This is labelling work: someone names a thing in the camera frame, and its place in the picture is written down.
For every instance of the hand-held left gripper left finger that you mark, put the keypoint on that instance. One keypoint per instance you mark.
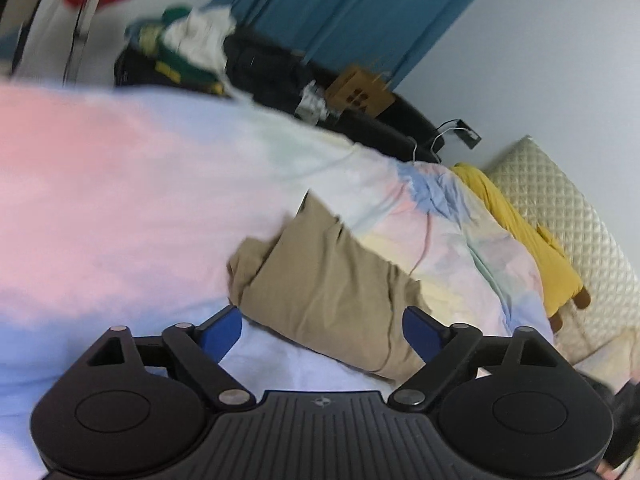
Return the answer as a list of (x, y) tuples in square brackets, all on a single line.
[(222, 330)]

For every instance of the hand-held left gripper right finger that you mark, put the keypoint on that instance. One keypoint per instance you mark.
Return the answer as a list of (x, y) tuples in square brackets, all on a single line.
[(420, 332)]

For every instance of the tan t-shirt with white print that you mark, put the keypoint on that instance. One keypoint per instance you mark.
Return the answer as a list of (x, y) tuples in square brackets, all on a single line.
[(325, 290)]

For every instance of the pile of black clothes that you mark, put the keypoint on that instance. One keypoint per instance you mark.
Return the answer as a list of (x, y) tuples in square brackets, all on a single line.
[(260, 75)]

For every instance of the pastel tie-dye blanket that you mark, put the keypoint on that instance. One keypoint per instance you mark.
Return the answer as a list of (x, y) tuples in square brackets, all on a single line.
[(150, 200)]

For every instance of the cream bedsheet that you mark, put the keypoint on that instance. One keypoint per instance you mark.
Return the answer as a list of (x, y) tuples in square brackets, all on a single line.
[(605, 345)]

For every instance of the cream quilted pillow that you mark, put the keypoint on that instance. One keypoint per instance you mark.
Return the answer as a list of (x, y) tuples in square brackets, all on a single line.
[(575, 220)]

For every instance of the dark cloth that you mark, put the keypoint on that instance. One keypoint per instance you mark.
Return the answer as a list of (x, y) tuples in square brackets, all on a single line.
[(617, 420)]

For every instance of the crumpled white patterned cloth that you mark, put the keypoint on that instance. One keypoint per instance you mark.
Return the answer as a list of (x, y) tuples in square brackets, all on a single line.
[(314, 102)]

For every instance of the brown cardboard box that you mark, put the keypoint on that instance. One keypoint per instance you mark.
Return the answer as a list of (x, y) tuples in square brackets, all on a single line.
[(357, 91)]

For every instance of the green garment with yellow trim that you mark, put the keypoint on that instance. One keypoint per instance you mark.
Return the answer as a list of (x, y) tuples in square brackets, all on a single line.
[(172, 67)]

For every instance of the white garment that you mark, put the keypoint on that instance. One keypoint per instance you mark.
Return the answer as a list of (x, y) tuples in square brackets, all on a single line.
[(197, 35)]

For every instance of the teal garment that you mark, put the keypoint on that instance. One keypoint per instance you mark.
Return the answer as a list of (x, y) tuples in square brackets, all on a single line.
[(134, 30)]

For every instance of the blue curtain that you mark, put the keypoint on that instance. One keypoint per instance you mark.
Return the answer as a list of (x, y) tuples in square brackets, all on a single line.
[(350, 10)]

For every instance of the metal stand pole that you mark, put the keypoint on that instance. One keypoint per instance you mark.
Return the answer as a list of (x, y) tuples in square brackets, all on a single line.
[(82, 25)]

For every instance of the black wall socket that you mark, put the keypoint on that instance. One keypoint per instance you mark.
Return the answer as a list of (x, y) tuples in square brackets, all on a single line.
[(470, 135)]

